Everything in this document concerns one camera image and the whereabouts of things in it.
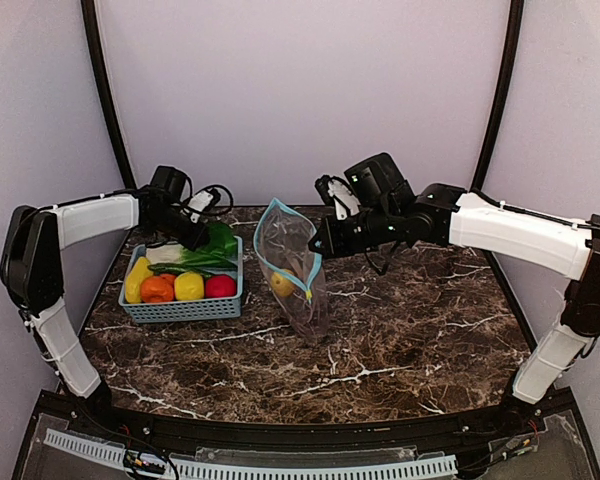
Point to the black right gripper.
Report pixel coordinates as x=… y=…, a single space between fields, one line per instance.
x=333 y=239

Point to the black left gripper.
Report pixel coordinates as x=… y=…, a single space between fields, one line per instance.
x=191 y=235

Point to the white garlic bulb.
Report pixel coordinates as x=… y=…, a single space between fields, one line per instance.
x=219 y=253

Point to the clear zip top bag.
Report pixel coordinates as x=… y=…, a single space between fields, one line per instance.
x=280 y=241

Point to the yellow mango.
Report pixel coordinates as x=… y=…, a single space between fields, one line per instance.
x=281 y=284

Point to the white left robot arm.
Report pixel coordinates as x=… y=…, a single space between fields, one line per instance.
x=31 y=265

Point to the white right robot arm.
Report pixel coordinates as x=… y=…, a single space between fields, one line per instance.
x=375 y=205

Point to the green cucumber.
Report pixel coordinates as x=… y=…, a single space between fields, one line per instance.
x=178 y=269

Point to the small orange tangerine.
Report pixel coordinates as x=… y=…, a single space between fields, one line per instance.
x=169 y=278

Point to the yellow lemon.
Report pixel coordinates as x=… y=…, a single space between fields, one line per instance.
x=189 y=287

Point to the red apple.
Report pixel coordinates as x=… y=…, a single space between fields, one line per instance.
x=220 y=286

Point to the orange fruit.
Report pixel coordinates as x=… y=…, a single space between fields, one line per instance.
x=156 y=289

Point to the yellow pear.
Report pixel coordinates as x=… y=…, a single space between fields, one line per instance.
x=134 y=279

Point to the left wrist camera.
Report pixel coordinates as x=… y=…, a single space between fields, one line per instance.
x=205 y=203

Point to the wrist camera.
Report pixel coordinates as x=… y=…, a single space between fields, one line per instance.
x=205 y=203
x=337 y=193

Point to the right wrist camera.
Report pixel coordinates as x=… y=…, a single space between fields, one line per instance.
x=337 y=193

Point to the black front rail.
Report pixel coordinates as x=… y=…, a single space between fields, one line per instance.
x=452 y=433

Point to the light blue cable duct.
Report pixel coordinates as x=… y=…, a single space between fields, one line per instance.
x=216 y=463

